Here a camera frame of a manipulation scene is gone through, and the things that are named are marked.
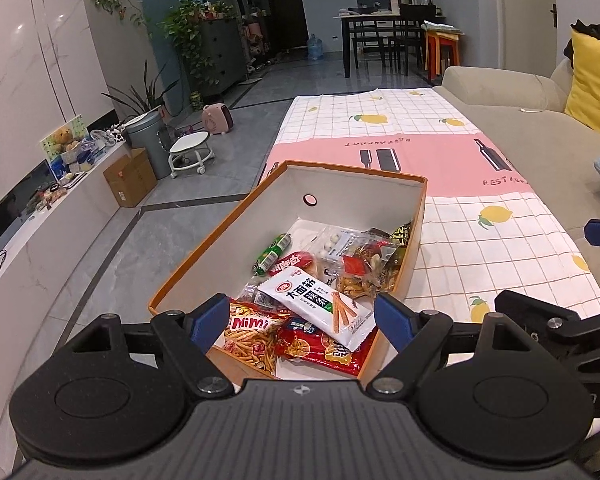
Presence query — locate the white rolling stool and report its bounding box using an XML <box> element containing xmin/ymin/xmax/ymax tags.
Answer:
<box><xmin>168</xmin><ymin>131</ymin><xmax>214</xmax><ymax>179</ymax></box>

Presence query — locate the clear fried nut packet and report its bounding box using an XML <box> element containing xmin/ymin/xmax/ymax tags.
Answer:
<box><xmin>336</xmin><ymin>270</ymin><xmax>398</xmax><ymax>302</ymax></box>

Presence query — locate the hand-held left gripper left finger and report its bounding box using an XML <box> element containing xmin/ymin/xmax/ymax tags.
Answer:
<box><xmin>62</xmin><ymin>292</ymin><xmax>233</xmax><ymax>397</ymax></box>

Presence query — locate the olive green snack packet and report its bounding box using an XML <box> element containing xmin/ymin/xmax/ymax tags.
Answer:
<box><xmin>375</xmin><ymin>247</ymin><xmax>408</xmax><ymax>293</ymax></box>

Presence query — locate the pink space heater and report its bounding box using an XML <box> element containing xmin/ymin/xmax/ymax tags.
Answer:
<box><xmin>201</xmin><ymin>103</ymin><xmax>234</xmax><ymax>136</ymax></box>

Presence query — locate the black dining chair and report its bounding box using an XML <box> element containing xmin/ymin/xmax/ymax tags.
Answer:
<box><xmin>352</xmin><ymin>21</ymin><xmax>395</xmax><ymax>68</ymax></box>
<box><xmin>397</xmin><ymin>4</ymin><xmax>437</xmax><ymax>76</ymax></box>

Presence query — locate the black dining table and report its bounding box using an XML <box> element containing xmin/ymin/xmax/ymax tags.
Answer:
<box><xmin>334</xmin><ymin>10</ymin><xmax>448</xmax><ymax>79</ymax></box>

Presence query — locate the teddy bear photo print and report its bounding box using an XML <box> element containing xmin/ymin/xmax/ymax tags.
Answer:
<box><xmin>40</xmin><ymin>114</ymin><xmax>90</xmax><ymax>181</ymax></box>

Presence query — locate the large red snack packet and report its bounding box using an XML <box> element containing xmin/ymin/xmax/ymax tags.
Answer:
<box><xmin>274</xmin><ymin>316</ymin><xmax>381</xmax><ymax>378</ymax></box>

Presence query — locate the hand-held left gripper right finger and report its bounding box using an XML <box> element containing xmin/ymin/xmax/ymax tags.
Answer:
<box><xmin>371</xmin><ymin>292</ymin><xmax>535</xmax><ymax>397</ymax></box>

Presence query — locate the spiky potted plant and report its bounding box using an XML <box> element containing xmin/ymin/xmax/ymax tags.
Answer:
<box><xmin>101</xmin><ymin>60</ymin><xmax>181</xmax><ymax>121</ymax></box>

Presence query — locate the leafy plant on cabinet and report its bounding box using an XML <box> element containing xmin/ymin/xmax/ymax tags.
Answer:
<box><xmin>159</xmin><ymin>0</ymin><xmax>218</xmax><ymax>88</ymax></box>

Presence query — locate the grey cabinet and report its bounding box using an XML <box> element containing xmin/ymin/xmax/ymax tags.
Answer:
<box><xmin>197</xmin><ymin>15</ymin><xmax>249</xmax><ymax>100</ymax></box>

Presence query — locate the black yellow egg packet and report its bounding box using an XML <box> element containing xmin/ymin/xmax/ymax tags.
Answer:
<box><xmin>389</xmin><ymin>221</ymin><xmax>415</xmax><ymax>261</ymax></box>

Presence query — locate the orange cardboard box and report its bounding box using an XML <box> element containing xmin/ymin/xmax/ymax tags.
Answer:
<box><xmin>147</xmin><ymin>160</ymin><xmax>429</xmax><ymax>393</ymax></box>

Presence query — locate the brown cardboard carton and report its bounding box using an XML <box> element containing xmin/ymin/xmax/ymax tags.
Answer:
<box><xmin>103</xmin><ymin>149</ymin><xmax>159</xmax><ymax>209</ymax></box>

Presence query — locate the orange shrimp stick packet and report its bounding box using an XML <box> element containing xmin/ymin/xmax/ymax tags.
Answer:
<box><xmin>219</xmin><ymin>297</ymin><xmax>291</xmax><ymax>380</ymax></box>

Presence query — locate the lemon print checked tablecloth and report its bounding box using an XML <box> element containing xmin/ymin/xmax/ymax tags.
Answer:
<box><xmin>250</xmin><ymin>89</ymin><xmax>600</xmax><ymax>376</ymax></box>

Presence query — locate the green sausage packet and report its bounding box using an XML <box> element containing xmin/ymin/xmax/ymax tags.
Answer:
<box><xmin>251</xmin><ymin>233</ymin><xmax>293</xmax><ymax>277</ymax></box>

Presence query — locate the orange stool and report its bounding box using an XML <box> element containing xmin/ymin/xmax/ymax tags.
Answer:
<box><xmin>424</xmin><ymin>30</ymin><xmax>464</xmax><ymax>82</ymax></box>

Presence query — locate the clear white ball packet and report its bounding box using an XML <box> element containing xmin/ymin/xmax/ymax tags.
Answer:
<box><xmin>311</xmin><ymin>226</ymin><xmax>363</xmax><ymax>281</ymax></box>

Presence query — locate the yellow pillow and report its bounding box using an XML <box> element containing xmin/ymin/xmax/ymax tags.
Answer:
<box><xmin>564</xmin><ymin>27</ymin><xmax>600</xmax><ymax>147</ymax></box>

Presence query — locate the grey trash bin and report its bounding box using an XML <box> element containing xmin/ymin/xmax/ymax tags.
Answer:
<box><xmin>124</xmin><ymin>110</ymin><xmax>175</xmax><ymax>180</ymax></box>

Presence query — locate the small clear red-label packet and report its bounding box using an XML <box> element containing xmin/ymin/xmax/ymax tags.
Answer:
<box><xmin>340</xmin><ymin>252</ymin><xmax>381</xmax><ymax>281</ymax></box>

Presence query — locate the hanging vine plant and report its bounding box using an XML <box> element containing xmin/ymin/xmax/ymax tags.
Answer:
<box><xmin>90</xmin><ymin>0</ymin><xmax>148</xmax><ymax>28</ymax></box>

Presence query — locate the black television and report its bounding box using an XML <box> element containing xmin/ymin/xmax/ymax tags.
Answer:
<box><xmin>0</xmin><ymin>160</ymin><xmax>51</xmax><ymax>261</ymax></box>

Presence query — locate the dark brown cushion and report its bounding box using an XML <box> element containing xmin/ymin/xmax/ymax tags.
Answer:
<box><xmin>562</xmin><ymin>19</ymin><xmax>600</xmax><ymax>61</ymax></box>

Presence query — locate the beige sofa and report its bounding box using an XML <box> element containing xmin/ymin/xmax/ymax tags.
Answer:
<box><xmin>432</xmin><ymin>57</ymin><xmax>600</xmax><ymax>311</ymax></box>

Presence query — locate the white stick snack packet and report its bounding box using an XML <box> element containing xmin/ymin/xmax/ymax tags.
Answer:
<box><xmin>256</xmin><ymin>272</ymin><xmax>379</xmax><ymax>353</ymax></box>

